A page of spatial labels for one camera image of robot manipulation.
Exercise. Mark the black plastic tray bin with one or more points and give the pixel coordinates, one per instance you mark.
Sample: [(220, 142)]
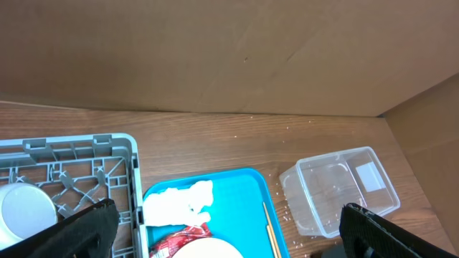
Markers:
[(335, 251)]

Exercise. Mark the large white dirty plate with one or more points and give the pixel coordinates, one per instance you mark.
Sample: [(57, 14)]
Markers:
[(208, 248)]

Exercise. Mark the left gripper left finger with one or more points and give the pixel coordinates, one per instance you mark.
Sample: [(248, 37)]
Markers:
[(89, 233)]

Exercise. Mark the grey bowl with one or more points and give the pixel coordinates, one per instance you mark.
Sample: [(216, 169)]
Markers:
[(26, 210)]

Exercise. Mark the crumpled white paper napkin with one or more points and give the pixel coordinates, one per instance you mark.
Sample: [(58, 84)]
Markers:
[(176, 207)]

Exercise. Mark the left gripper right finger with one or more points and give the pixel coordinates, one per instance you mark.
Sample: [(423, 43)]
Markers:
[(366, 234)]

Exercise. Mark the clear plastic container bin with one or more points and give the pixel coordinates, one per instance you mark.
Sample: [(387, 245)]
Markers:
[(317, 188)]

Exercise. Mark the wooden chopstick right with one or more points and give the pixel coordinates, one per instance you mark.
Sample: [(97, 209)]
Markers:
[(271, 226)]

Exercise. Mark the grey plastic dish rack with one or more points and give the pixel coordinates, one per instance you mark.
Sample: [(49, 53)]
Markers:
[(78, 171)]

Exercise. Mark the teal plastic serving tray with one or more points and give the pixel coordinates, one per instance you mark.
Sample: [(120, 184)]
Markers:
[(241, 210)]

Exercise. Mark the wooden chopstick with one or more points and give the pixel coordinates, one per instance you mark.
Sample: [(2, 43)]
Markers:
[(271, 226), (272, 243)]

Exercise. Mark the wooden chopstick left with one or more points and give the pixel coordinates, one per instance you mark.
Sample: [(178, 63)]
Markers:
[(272, 243)]

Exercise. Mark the red snack wrapper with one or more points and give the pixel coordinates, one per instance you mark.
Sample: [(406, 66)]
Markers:
[(171, 244)]

